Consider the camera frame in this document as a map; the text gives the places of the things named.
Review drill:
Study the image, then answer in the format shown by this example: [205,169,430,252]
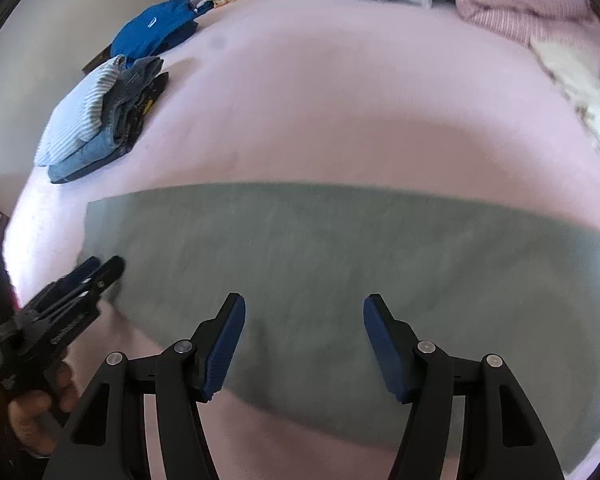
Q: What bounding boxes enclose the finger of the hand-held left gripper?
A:
[40,255,126,319]
[30,257,102,312]

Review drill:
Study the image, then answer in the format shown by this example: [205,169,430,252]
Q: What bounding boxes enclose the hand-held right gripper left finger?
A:
[42,292,247,480]

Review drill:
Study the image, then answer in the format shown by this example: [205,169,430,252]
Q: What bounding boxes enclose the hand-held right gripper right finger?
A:
[363,293,566,480]

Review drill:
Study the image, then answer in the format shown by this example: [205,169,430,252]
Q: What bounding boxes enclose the grey sweater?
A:
[82,181,600,476]

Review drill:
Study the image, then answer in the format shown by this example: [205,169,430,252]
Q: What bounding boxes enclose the person's left forearm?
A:
[0,410,56,480]

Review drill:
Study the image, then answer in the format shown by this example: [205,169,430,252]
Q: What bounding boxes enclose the person's left hand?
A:
[7,360,83,458]

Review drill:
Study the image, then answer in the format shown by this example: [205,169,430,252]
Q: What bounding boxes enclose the folded blue jeans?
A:
[47,56,165,184]

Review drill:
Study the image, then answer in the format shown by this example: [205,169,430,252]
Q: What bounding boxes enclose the folded dark pants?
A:
[55,72,171,183]

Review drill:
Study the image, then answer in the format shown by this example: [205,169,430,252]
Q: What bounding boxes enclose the blue t-shirt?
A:
[111,0,215,63]

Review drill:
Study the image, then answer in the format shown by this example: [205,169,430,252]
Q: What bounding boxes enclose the pink bed sheet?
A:
[2,0,600,480]

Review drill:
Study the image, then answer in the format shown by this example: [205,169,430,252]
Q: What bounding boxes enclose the white cloth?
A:
[530,37,600,168]

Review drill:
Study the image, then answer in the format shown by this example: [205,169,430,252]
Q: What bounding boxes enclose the pink quilt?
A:
[455,0,600,88]

